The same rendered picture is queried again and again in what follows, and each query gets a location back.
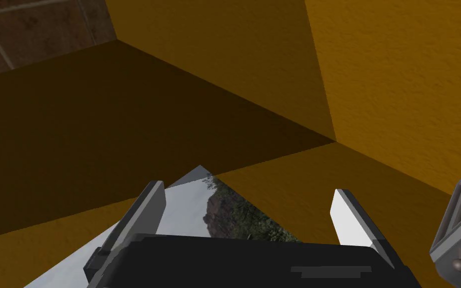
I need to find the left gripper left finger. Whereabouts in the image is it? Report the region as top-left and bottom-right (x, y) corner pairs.
(83, 180), (167, 283)

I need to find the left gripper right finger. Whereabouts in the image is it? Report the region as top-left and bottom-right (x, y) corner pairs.
(330, 188), (396, 270)

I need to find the grey toaster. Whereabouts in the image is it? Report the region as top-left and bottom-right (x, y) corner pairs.
(429, 151), (461, 288)

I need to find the window with landscape view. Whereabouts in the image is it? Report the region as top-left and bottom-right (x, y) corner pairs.
(23, 164), (303, 288)

